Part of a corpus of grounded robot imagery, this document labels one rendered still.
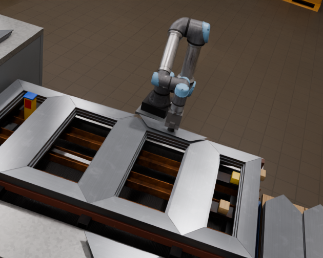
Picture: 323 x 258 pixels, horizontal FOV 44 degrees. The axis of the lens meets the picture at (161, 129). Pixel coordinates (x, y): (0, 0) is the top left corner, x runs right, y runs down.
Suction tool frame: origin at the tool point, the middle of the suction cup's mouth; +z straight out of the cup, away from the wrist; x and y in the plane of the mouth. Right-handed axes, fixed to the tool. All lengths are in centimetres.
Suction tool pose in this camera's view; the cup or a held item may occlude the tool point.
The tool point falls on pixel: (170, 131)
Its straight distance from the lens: 234.4
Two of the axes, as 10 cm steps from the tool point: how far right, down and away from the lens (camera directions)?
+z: -2.0, 7.7, 6.0
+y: 9.6, 2.9, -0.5
